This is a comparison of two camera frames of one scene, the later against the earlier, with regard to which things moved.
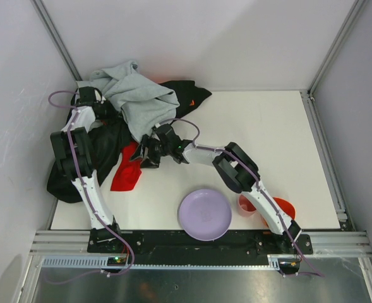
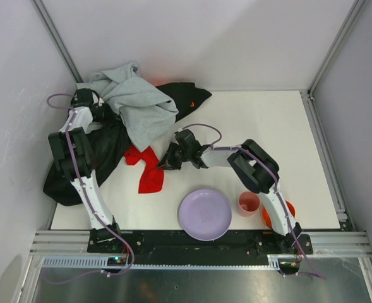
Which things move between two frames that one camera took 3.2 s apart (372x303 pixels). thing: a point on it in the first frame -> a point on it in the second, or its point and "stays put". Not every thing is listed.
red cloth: (129, 172) -> (151, 180)
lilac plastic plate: (205, 214) stays put
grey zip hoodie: (144, 103) stays put
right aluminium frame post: (357, 8) stays put
